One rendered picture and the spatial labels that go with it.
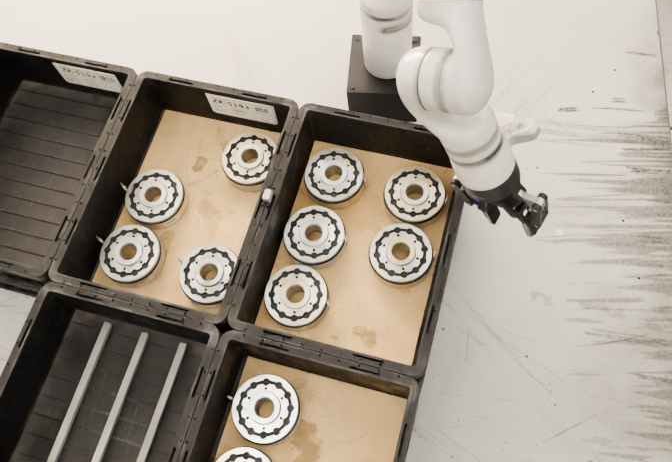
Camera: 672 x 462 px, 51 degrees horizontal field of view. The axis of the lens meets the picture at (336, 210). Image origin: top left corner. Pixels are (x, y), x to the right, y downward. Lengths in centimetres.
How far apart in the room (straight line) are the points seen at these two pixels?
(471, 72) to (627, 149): 76
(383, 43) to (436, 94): 52
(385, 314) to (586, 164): 52
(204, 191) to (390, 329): 41
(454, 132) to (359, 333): 43
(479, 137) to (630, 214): 63
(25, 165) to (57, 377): 41
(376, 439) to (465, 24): 63
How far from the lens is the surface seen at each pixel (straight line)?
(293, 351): 103
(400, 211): 116
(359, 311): 114
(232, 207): 123
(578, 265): 134
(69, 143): 140
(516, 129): 91
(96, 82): 138
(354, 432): 110
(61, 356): 125
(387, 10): 120
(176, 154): 131
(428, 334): 102
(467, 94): 74
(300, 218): 117
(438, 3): 75
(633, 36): 161
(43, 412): 124
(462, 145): 82
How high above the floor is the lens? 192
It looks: 66 degrees down
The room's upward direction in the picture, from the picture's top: 12 degrees counter-clockwise
